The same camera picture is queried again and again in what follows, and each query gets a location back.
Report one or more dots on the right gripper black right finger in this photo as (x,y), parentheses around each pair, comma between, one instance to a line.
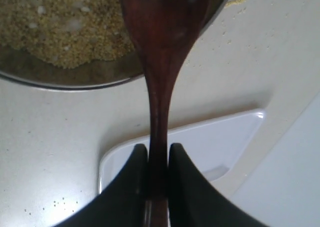
(194,202)

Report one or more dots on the yellow millet grain in bowl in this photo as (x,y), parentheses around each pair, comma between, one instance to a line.
(65,33)

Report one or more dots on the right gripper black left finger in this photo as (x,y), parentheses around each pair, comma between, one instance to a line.
(122,202)

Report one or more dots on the steel bowl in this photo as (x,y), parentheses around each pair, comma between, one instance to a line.
(21,67)

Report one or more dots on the white plastic tray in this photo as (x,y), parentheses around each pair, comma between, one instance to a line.
(214,145)

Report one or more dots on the dark red wooden spoon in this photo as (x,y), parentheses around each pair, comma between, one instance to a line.
(163,33)

